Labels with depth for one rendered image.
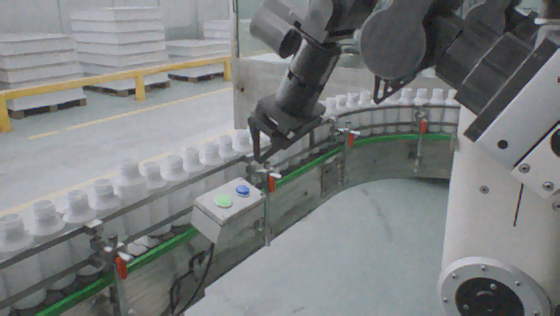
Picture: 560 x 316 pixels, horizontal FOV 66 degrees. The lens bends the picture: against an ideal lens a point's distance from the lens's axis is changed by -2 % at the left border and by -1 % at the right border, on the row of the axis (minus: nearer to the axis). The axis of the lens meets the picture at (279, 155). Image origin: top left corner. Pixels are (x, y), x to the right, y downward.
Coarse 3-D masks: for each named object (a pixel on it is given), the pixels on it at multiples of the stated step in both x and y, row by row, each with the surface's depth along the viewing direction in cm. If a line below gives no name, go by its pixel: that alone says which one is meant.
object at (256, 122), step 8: (256, 112) 62; (248, 120) 62; (256, 120) 61; (264, 120) 61; (256, 128) 63; (264, 128) 61; (272, 128) 60; (256, 136) 64; (272, 136) 60; (280, 136) 61; (256, 144) 64; (272, 144) 61; (280, 144) 60; (256, 152) 65; (272, 152) 63; (256, 160) 66; (264, 160) 65
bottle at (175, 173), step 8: (168, 160) 97; (176, 160) 97; (168, 168) 97; (176, 168) 97; (168, 176) 97; (176, 176) 97; (184, 176) 98; (168, 184) 97; (176, 184) 97; (176, 192) 98; (184, 192) 99; (176, 200) 98; (184, 200) 99; (176, 208) 99; (184, 208) 100; (184, 216) 101; (176, 224) 101; (184, 224) 101
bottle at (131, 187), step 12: (132, 156) 89; (120, 168) 87; (132, 168) 87; (120, 180) 88; (132, 180) 87; (144, 180) 89; (120, 192) 88; (132, 192) 87; (144, 192) 89; (132, 216) 89; (144, 216) 91; (132, 228) 90; (144, 228) 91
